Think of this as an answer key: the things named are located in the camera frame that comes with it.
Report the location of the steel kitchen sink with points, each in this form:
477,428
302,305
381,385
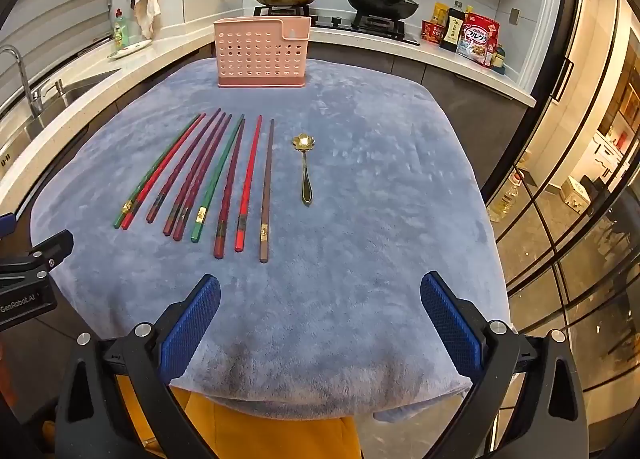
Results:
75,89

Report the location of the green dish soap bottle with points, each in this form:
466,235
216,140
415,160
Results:
120,31

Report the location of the yellow snack packet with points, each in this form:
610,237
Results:
440,13

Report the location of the gold flower spoon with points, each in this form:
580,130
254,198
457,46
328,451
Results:
305,174

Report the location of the red and white cereal bag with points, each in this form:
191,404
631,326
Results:
479,41

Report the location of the cooking oil bottle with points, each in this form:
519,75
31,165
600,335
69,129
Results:
505,196

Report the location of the brown chopstick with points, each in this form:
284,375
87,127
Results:
268,189

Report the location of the black gas stove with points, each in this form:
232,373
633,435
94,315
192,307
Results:
340,23

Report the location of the red instant noodle cup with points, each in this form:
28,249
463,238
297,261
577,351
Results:
432,31

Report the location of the small green and yellow container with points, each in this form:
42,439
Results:
499,61

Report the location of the chrome kitchen faucet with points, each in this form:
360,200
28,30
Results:
25,74

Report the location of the small patterned plate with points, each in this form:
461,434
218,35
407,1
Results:
129,49

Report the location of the grey wall socket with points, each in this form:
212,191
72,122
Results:
514,17

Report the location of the dark soy sauce bottle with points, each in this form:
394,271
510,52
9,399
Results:
453,29

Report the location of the pink perforated utensil holder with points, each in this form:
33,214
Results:
260,54

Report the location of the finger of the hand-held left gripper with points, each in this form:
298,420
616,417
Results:
52,249
6,224

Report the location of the yellow cloth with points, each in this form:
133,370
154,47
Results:
250,434

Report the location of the glass sliding door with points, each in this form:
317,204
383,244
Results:
575,189

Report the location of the red chopstick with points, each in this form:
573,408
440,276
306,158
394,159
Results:
167,169
250,181

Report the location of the blue-grey fleece blanket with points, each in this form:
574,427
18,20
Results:
350,239

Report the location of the green chopstick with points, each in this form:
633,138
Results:
220,175
160,168

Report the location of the maroon chopstick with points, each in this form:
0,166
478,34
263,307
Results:
205,176
186,163
196,174
231,189

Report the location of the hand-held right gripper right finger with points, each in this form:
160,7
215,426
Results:
450,324

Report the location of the sink soap dispenser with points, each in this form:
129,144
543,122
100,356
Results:
59,89

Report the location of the white window blinds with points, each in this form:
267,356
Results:
55,4

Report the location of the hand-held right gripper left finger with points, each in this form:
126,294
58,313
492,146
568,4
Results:
192,324

